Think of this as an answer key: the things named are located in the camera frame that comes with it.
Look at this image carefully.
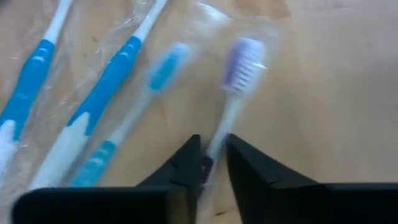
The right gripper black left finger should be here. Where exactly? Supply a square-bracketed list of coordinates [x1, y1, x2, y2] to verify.
[12, 134, 201, 224]

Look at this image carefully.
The blue toothbrush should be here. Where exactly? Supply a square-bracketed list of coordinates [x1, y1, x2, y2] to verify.
[70, 42, 192, 187]
[29, 0, 169, 190]
[0, 0, 74, 187]

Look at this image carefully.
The purple toothbrush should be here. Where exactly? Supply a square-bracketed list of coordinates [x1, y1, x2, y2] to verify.
[197, 35, 270, 224]

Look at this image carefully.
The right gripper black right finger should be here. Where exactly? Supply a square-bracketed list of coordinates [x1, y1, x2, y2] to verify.
[226, 134, 398, 224]

